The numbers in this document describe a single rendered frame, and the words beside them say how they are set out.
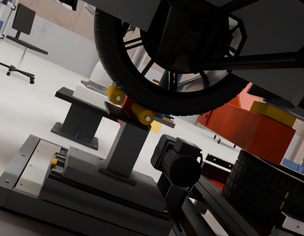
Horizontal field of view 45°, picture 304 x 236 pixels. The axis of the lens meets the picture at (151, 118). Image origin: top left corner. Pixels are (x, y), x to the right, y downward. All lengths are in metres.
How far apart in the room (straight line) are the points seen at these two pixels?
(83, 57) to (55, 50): 0.83
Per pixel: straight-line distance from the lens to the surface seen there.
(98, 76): 2.78
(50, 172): 1.39
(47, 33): 11.63
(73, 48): 11.54
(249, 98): 1.86
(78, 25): 11.58
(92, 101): 2.72
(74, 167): 1.35
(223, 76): 1.44
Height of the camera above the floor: 0.61
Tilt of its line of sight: 5 degrees down
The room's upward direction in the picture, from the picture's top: 24 degrees clockwise
